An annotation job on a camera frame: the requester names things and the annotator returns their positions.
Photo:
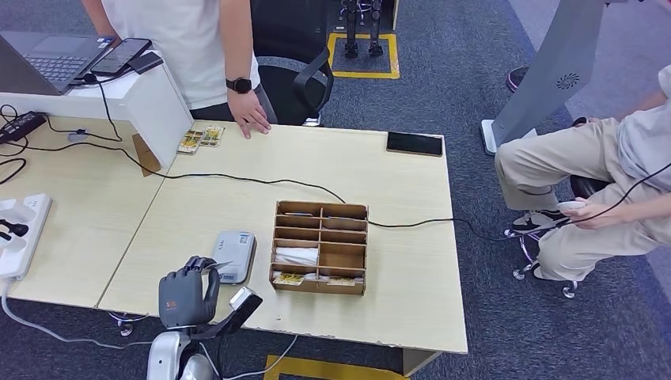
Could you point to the standing person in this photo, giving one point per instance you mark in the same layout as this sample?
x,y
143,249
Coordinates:
x,y
173,47

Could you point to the black plug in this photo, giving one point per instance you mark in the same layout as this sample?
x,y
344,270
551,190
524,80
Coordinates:
x,y
15,228

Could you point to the seated person's left forearm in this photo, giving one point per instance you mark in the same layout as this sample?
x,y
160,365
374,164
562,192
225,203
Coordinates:
x,y
639,208

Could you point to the small black power bank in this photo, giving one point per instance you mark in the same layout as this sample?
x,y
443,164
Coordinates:
x,y
145,62

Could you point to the black office chair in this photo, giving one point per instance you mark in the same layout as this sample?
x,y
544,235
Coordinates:
x,y
293,99

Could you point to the standing person's left forearm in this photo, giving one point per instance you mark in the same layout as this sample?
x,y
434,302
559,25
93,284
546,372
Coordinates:
x,y
236,42

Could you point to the dark shoe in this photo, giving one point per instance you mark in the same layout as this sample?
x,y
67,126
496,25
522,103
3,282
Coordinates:
x,y
516,78

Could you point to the white power strip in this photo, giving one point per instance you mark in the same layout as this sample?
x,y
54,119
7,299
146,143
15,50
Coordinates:
x,y
36,220

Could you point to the brown cardboard piece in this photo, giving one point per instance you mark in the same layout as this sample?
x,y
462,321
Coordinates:
x,y
144,157

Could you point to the standing person's left hand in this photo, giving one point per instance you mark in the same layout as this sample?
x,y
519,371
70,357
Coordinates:
x,y
247,113

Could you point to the brown wooden organizer box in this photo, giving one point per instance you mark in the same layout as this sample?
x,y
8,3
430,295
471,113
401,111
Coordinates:
x,y
320,287

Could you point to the black humanoid robot legs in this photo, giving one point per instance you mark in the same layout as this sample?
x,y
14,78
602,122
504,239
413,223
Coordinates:
x,y
350,31

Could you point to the grey laptop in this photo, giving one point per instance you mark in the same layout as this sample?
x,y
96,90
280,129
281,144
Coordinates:
x,y
52,63

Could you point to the seated person's left hand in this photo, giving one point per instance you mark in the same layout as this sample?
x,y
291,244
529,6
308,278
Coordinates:
x,y
592,215

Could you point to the white desktop riser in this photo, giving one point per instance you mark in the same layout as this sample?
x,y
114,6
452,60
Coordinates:
x,y
152,110

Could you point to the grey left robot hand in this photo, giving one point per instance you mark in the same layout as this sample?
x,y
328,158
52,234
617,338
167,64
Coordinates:
x,y
181,299

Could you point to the black power adapter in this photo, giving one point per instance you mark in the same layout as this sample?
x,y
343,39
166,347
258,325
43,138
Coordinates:
x,y
21,126

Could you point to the black wristwatch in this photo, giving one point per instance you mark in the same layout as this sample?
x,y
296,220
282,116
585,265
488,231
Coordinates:
x,y
239,85

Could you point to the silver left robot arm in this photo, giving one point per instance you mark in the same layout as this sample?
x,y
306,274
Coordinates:
x,y
162,356

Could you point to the chrome desk caster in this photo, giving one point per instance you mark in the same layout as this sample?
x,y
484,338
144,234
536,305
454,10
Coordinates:
x,y
126,329

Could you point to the standing person's right forearm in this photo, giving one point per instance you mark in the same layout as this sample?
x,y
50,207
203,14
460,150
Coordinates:
x,y
99,18

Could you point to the black round controller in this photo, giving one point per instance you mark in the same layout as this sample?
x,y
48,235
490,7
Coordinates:
x,y
579,122

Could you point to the seated person's right forearm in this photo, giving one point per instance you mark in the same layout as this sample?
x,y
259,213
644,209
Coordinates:
x,y
650,102

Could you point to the grey kiosk stand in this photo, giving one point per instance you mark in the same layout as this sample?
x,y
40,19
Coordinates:
x,y
555,63

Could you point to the seated person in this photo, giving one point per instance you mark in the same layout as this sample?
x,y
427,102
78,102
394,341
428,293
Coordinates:
x,y
576,152

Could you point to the black smartphone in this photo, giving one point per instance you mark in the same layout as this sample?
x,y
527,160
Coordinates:
x,y
120,56

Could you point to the black stool chrome legs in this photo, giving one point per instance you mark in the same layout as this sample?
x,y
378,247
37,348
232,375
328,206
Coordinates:
x,y
587,188

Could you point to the beige desk leg panel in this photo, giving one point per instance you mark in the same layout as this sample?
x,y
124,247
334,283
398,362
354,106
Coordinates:
x,y
417,362

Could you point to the grey white card reader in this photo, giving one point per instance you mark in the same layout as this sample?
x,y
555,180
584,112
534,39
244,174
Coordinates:
x,y
238,251

